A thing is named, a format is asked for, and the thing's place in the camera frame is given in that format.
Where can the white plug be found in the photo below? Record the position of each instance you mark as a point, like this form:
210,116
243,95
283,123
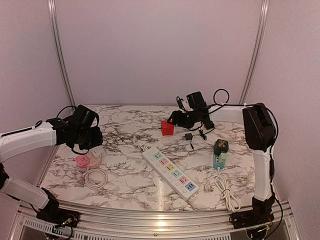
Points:
97,152

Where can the dark green cube plug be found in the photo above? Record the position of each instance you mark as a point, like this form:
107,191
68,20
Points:
220,146

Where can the red cube socket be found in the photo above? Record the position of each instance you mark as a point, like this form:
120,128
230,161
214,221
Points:
167,129

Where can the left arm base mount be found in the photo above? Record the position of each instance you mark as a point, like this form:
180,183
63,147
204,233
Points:
52,213

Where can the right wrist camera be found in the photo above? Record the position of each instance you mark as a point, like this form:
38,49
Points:
195,102

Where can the teal power strip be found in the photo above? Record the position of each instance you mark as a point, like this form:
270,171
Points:
216,165

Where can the light green plug on teal strip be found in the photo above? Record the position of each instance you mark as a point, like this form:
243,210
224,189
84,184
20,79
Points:
221,159

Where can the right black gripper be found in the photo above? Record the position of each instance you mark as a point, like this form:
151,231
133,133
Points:
177,119

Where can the aluminium frame post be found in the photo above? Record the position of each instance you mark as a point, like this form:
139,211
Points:
59,50
262,23

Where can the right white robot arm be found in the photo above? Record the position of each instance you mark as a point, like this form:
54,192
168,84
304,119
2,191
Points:
261,131

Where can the left aluminium frame post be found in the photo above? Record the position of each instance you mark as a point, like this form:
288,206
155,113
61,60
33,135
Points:
59,50

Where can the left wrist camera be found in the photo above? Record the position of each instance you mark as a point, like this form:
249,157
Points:
84,117

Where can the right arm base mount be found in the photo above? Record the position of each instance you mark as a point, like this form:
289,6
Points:
260,213

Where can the aluminium front rail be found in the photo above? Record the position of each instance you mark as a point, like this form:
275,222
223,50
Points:
99,223

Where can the white multicolour power strip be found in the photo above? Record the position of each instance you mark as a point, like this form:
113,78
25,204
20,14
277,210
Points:
179,181

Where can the pink round power strip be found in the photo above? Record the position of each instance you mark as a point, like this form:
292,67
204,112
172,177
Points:
94,162

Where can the black power adapter with cable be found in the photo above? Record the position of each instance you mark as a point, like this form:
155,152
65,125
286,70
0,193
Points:
189,137

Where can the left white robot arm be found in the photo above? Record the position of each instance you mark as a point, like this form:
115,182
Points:
52,132

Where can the right aluminium frame post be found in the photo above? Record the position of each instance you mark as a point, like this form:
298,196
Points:
262,23

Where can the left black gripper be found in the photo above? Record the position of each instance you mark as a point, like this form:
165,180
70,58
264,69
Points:
98,139

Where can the pink cube socket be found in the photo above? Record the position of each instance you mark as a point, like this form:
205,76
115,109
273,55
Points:
82,161

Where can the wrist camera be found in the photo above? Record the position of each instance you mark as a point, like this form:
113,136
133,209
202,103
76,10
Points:
84,117
195,102

